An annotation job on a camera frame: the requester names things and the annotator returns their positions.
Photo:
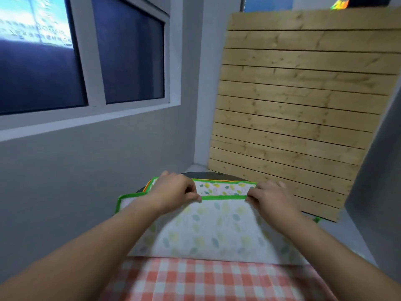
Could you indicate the wooden slat board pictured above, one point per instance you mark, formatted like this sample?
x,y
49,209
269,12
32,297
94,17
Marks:
x,y
297,106

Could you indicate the person's right forearm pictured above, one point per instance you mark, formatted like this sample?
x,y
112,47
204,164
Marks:
x,y
338,257

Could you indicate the leaf print cloth green trim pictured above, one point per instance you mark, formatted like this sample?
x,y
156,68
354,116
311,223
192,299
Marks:
x,y
210,228

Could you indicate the white framed window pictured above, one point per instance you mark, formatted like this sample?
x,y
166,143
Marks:
x,y
81,56

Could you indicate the person's left hand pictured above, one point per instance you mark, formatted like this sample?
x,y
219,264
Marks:
x,y
170,189

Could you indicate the red white checkered tablecloth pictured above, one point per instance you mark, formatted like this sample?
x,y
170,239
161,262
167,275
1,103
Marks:
x,y
203,280

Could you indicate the person's right hand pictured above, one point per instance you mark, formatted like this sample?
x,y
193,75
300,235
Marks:
x,y
274,202

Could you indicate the round black table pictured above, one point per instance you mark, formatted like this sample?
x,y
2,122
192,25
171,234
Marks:
x,y
213,176

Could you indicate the person's left forearm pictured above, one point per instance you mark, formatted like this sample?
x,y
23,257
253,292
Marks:
x,y
78,252

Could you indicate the orange trimmed cloth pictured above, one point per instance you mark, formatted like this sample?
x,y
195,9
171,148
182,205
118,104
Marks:
x,y
147,185

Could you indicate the green yellow colourful object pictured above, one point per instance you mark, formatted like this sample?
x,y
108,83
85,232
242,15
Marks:
x,y
340,4

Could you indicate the person's right fingers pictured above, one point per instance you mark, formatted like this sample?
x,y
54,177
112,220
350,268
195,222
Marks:
x,y
254,197

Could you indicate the person's left fingers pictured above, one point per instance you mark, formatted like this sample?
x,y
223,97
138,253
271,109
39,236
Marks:
x,y
191,192

